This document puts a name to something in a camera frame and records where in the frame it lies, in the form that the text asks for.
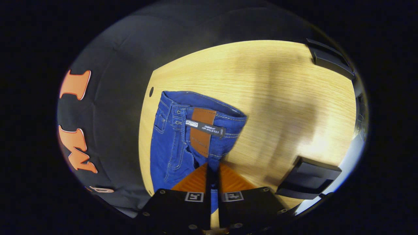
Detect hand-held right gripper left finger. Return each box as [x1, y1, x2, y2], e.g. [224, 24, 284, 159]
[136, 163, 211, 232]

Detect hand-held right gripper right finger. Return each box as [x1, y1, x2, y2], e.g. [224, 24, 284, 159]
[216, 163, 294, 229]

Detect blue jeans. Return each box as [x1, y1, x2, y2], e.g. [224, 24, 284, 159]
[150, 91, 248, 214]

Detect black plastic holder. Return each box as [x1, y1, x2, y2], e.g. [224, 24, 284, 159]
[276, 156, 342, 200]
[306, 39, 356, 80]

